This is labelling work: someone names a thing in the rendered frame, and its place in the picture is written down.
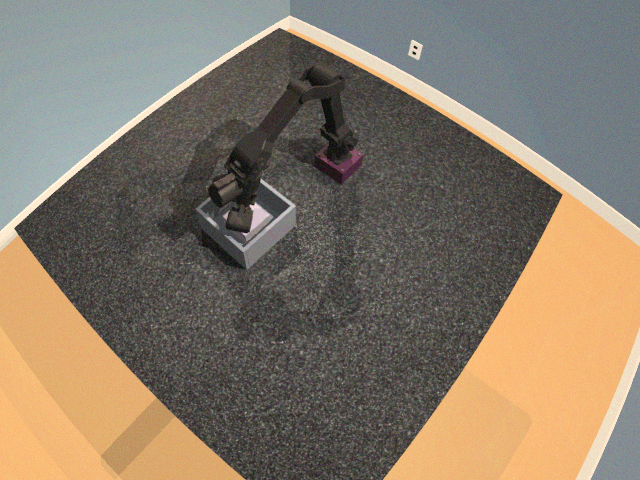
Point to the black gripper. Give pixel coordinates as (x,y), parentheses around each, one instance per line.
(240,217)

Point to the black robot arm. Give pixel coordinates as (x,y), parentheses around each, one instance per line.
(255,149)

